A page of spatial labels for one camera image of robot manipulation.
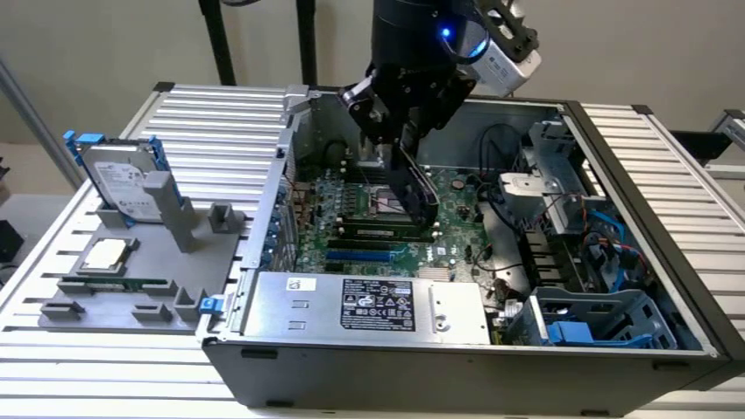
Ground silver CPU chip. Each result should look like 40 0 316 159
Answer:
76 237 142 275

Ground aluminium frame post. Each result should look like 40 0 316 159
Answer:
0 55 84 189

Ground blue expansion slot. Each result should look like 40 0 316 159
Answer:
324 248 392 264

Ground long black expansion slot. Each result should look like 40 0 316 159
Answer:
324 237 437 253

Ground hard disk with blue frame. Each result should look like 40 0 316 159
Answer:
60 129 170 226

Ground green motherboard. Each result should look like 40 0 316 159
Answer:
289 160 501 281

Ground black case fan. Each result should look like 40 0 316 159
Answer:
321 138 352 168

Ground metal disk bay cage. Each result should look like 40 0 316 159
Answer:
498 119 610 239

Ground aluminium side frame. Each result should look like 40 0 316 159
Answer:
701 107 745 180

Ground black block on floor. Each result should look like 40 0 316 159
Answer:
0 219 25 264

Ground green installed RAM stick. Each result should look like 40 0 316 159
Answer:
336 221 437 240

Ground silver power supply unit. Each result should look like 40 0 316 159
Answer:
238 270 492 347

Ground blue disk caddy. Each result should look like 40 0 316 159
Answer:
548 319 595 347

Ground CPU socket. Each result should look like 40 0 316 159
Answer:
353 182 409 216

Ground black open PC case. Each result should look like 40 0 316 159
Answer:
198 84 735 408

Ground grey parts rack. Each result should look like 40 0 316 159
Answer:
36 170 253 337

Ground grey plastic disk bay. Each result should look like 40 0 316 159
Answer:
504 285 681 351

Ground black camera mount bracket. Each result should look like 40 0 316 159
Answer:
474 0 541 62

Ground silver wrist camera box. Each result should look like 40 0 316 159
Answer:
465 38 544 95

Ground black stand pole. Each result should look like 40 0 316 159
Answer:
196 0 237 86
294 0 318 86

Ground green loose RAM stick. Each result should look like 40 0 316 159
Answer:
60 274 169 292

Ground black box beside table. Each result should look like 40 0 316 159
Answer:
666 129 730 161

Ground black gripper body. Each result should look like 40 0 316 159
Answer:
370 0 490 108

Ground black looped wire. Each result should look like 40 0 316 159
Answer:
477 123 529 180

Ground blue data cable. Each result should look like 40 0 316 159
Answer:
581 208 649 293

